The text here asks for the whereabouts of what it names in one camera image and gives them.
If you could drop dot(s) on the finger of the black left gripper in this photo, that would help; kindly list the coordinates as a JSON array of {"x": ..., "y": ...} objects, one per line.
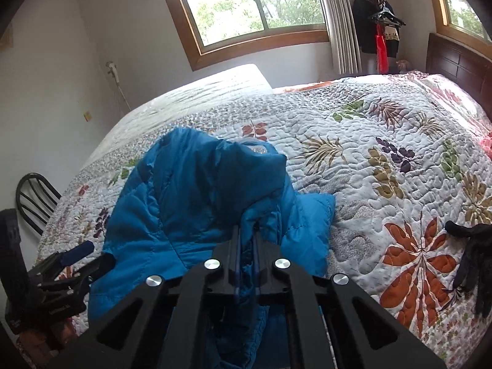
[
  {"x": 81, "y": 281},
  {"x": 54, "y": 264}
]

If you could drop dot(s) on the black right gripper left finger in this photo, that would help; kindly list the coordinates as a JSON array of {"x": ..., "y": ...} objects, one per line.
[{"x": 162, "y": 324}]

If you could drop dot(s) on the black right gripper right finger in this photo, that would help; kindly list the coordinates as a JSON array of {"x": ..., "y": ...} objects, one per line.
[{"x": 316, "y": 322}]

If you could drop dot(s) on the blue puffer jacket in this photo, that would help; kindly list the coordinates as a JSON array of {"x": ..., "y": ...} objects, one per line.
[{"x": 185, "y": 197}]

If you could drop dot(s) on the person's left hand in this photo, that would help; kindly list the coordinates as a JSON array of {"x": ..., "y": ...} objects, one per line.
[{"x": 38, "y": 349}]

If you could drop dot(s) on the black metal chair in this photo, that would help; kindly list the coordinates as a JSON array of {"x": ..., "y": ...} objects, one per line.
[{"x": 36, "y": 200}]

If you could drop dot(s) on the black garment on bed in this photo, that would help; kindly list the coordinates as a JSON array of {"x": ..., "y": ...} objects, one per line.
[{"x": 475, "y": 265}]

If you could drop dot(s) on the floral quilted bedspread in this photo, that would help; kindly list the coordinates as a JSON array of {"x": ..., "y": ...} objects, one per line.
[{"x": 401, "y": 154}]

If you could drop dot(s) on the red hanging item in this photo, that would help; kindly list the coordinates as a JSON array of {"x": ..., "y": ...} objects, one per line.
[{"x": 381, "y": 51}]

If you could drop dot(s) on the wood framed side window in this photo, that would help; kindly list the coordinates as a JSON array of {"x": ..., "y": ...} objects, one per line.
[{"x": 214, "y": 31}]

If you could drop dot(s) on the beige side window curtain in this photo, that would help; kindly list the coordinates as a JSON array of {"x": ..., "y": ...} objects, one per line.
[{"x": 343, "y": 40}]

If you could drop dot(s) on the dark wooden headboard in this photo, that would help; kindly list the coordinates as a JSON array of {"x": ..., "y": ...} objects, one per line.
[{"x": 465, "y": 67}]

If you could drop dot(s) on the black coat on rack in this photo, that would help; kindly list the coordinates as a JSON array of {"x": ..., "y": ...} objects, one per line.
[{"x": 365, "y": 28}]

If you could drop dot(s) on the wood framed headboard window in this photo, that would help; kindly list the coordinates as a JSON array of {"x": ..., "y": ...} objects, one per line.
[{"x": 456, "y": 20}]

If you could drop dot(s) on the yellow wall outlet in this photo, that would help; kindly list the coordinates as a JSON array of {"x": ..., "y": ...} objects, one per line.
[{"x": 88, "y": 116}]

